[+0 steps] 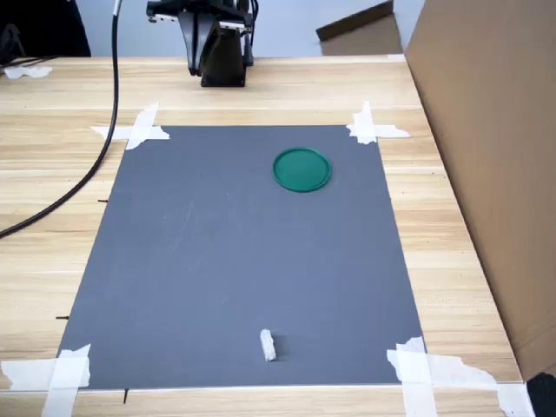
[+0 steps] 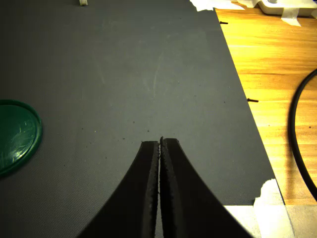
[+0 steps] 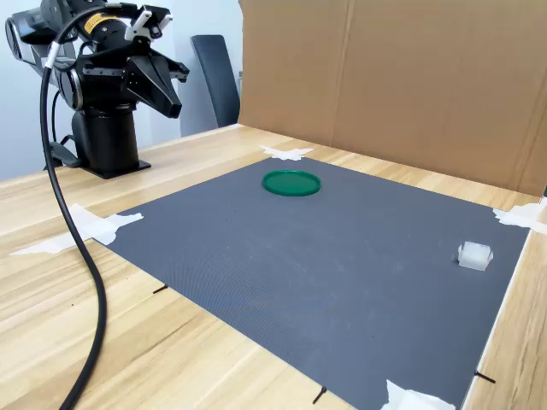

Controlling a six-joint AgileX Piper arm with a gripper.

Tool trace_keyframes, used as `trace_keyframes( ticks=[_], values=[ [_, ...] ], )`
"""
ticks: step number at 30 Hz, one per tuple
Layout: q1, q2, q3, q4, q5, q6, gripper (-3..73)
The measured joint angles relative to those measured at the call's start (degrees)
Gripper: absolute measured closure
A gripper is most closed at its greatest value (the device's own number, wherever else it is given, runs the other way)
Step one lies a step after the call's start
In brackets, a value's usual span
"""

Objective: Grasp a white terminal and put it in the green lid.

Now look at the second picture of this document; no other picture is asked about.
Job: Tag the small white plastic terminal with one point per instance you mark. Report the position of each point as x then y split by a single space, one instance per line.
83 2

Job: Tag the round green lid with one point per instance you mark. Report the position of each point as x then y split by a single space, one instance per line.
17 136

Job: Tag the white masking tape piece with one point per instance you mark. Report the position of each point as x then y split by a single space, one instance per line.
291 16
210 4
267 213

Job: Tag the small black screw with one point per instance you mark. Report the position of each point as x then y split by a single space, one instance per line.
223 22
252 100

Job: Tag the dark grey mat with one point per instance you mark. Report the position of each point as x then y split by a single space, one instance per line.
123 74

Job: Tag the small white bracket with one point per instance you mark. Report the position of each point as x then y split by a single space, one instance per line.
277 7

